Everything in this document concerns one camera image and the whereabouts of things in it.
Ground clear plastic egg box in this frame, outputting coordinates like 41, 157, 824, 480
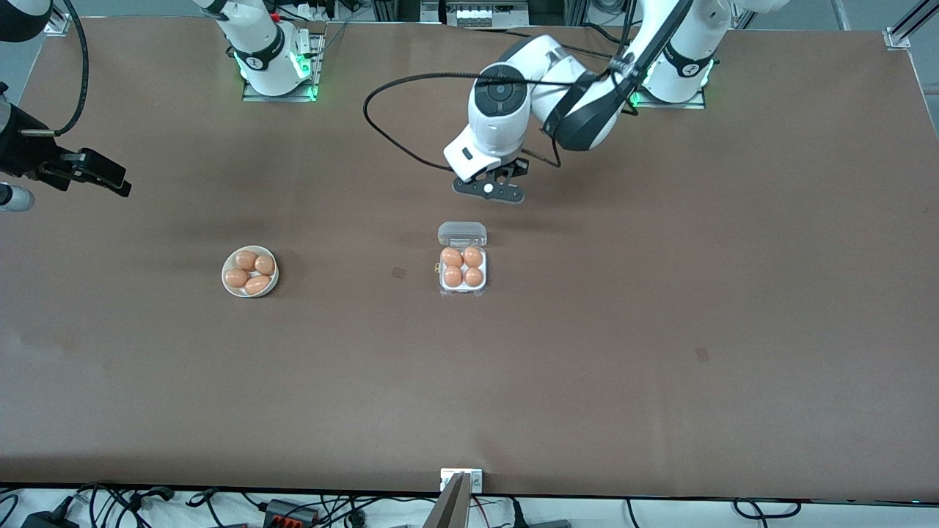
437, 221, 490, 298

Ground black box with orange plugs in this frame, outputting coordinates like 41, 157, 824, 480
263, 498, 321, 527

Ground white power strip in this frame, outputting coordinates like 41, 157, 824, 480
445, 1, 509, 29

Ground white round bowl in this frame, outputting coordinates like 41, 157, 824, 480
222, 245, 279, 298

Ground black power adapter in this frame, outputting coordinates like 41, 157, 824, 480
21, 509, 80, 528

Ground aluminium profile bar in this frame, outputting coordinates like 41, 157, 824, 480
422, 473, 471, 528

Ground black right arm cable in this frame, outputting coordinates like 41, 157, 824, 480
53, 0, 89, 138

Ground black cable on table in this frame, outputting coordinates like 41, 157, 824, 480
458, 24, 624, 59

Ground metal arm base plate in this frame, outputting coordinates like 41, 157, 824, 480
241, 32, 319, 103
629, 44, 707, 110

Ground silver table edge bracket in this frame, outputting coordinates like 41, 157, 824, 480
440, 468, 483, 493

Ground black tangled floor cables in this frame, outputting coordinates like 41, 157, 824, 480
70, 482, 221, 528

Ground black looped floor cable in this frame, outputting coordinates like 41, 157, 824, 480
734, 498, 805, 521

